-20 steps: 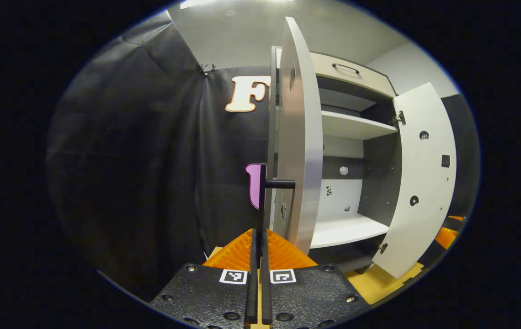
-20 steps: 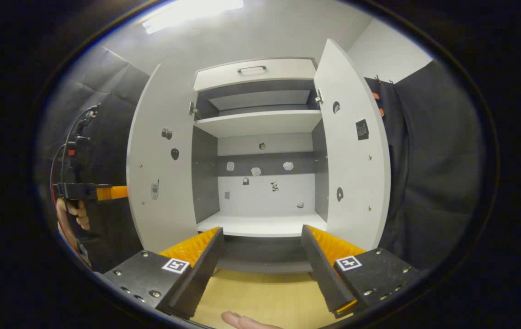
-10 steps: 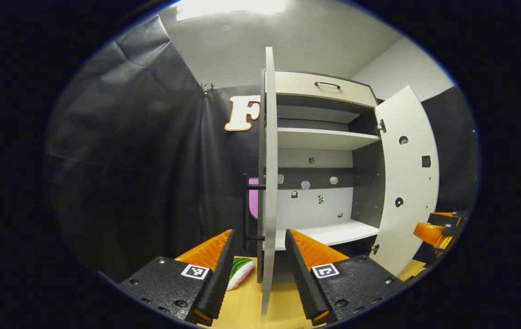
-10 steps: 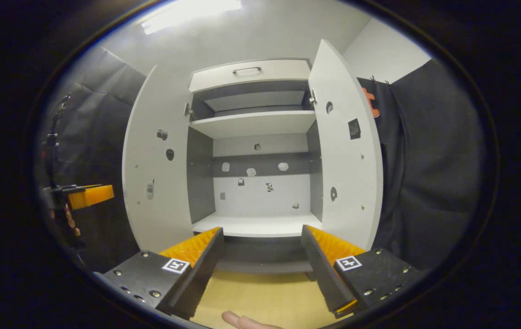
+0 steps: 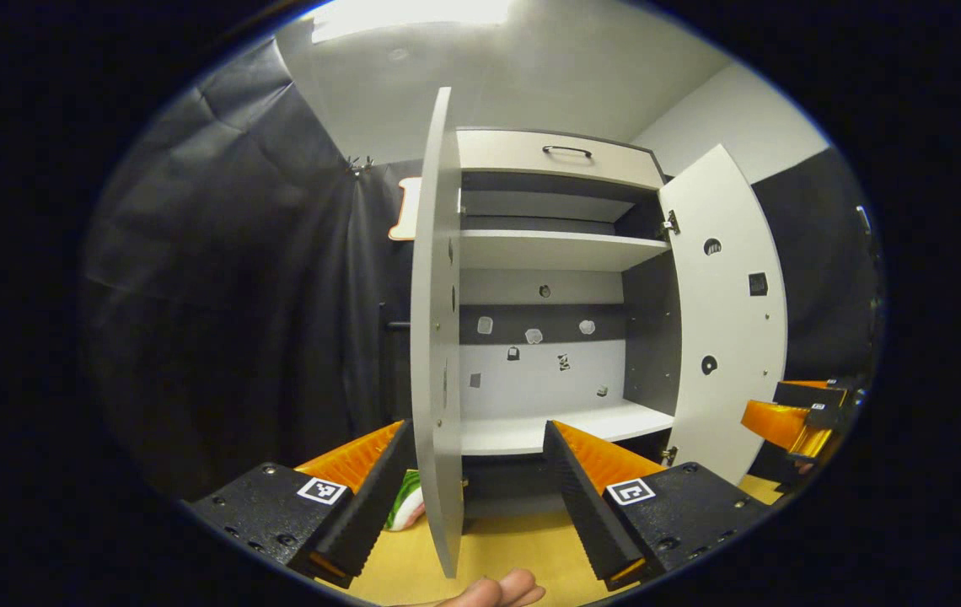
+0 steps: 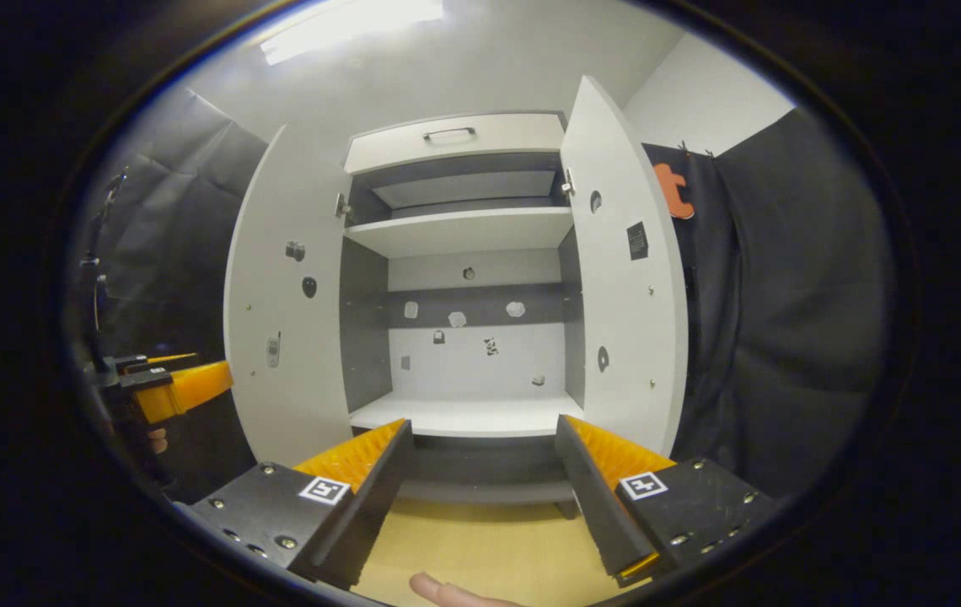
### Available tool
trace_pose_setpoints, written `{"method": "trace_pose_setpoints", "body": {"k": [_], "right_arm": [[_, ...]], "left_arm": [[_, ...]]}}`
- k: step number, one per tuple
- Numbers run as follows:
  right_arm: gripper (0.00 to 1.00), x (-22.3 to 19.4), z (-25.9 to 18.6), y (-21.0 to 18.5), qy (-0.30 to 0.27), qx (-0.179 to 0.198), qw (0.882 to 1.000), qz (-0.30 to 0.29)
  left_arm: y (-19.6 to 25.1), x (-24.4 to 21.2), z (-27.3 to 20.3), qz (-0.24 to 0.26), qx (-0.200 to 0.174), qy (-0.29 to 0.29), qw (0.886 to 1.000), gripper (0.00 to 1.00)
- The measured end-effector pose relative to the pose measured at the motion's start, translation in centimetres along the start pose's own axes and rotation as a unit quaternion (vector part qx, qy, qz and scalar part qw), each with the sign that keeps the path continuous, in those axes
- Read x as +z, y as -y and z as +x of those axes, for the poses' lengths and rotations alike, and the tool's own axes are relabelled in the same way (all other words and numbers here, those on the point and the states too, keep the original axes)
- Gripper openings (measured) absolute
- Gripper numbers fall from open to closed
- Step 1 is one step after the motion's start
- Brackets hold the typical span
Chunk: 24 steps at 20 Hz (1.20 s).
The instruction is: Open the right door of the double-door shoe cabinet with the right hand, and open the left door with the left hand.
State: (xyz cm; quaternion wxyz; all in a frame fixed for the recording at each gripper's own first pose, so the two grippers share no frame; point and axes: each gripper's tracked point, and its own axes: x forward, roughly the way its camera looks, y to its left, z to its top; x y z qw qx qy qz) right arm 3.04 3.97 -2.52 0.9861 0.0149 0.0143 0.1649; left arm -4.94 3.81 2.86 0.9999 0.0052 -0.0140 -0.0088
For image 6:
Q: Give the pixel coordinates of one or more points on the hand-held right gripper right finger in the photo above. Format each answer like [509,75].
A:
[594,506]

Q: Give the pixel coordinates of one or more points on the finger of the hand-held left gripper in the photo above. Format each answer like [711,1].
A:
[190,392]
[173,359]

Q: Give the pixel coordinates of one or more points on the white cabinet shelf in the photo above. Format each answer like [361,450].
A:
[464,232]
[464,417]

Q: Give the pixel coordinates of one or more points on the grey door with headphone sticker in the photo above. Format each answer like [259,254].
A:
[624,295]

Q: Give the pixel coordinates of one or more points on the grey double-door shoe cabinet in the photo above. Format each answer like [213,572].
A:
[514,135]

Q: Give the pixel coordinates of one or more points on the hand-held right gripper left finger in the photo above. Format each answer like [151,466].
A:
[375,497]

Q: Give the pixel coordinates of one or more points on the black backdrop cloth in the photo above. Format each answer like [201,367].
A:
[784,337]

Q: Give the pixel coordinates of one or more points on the grey door with camera sticker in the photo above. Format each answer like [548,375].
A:
[295,194]

